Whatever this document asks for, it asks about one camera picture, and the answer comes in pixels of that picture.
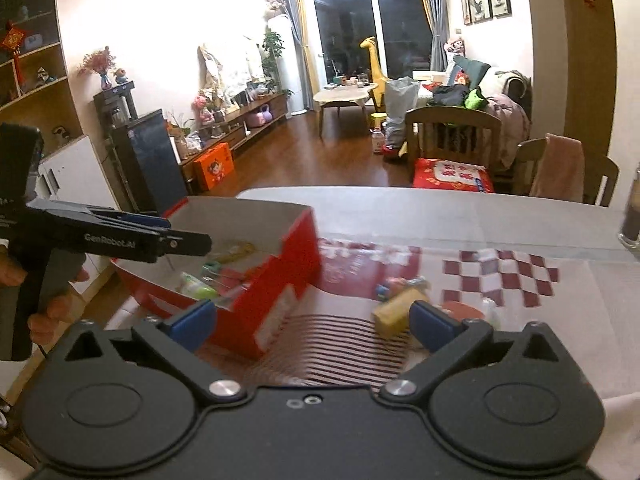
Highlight small colourful toy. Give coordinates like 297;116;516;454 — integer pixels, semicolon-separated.
375;275;431;297

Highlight white standing air conditioner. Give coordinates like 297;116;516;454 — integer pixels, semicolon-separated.
267;14;309;114

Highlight pink plush toy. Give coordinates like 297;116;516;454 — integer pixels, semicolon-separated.
192;94;214;127

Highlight wooden shelf cabinet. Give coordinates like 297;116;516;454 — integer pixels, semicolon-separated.
0;0;132;311

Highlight pink handbag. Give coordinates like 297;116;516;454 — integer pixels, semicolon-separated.
248;103;274;129

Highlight grey pink jacket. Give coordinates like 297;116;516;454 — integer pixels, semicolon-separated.
481;94;532;169

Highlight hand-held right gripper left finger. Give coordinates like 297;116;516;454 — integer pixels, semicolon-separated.
47;299;247;406

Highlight dark clothing pile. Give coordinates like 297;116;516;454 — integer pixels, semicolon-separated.
427;82;471;107

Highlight cream round container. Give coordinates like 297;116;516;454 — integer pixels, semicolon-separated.
214;242;256;264

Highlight red knot ornament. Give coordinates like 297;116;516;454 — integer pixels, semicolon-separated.
0;22;29;87

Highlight glass jar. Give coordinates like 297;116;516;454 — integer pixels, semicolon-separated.
618;162;640;252

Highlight white plastic bag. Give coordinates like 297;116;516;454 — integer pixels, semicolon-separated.
384;77;421;147

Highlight wooden door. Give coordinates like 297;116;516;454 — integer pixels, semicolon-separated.
522;0;617;161

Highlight red printed packet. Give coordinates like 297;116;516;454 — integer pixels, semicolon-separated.
412;157;495;194

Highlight pink towel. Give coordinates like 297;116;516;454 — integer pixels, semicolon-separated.
529;133;585;204

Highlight orange gift box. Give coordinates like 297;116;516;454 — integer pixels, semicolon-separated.
192;142;236;192

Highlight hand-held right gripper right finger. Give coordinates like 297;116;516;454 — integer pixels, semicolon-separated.
378;301;576;397

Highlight wooden chair with towel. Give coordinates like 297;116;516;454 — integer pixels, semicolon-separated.
512;134;620;209

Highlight small yellow box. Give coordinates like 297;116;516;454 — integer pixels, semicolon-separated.
372;287;432;339

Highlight printed table mat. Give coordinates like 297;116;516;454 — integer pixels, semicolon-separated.
235;232;640;401

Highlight vase with pink flowers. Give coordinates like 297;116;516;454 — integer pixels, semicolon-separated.
77;47;119;92

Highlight small pink bottle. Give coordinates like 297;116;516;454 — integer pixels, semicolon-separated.
219;266;262;291

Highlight yellow giraffe toy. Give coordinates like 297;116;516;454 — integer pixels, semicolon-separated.
359;36;389;112

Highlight glass sliding door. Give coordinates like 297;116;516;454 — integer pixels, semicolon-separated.
304;0;434;87

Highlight clear plastic bottle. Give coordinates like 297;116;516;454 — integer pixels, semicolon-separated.
479;297;502;329

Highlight red cardboard box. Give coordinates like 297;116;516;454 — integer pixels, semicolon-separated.
110;196;324;361

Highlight grey and yellow curtain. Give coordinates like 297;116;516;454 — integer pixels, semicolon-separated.
276;0;314;112

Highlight wooden tv cabinet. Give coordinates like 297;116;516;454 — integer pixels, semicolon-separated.
177;92;289;194

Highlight person's left hand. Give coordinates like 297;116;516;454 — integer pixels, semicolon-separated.
0;247;92;348

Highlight hanging light clothes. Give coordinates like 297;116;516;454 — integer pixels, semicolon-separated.
197;35;267;107

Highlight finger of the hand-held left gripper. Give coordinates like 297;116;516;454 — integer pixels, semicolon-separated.
159;230;212;264
87;206;174;234

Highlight green potted plant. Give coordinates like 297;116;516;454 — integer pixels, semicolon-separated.
259;29;287;97

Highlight sofa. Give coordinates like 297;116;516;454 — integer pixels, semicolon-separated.
412;54;534;171

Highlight wooden coffee table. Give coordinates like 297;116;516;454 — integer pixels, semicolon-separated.
313;82;379;139

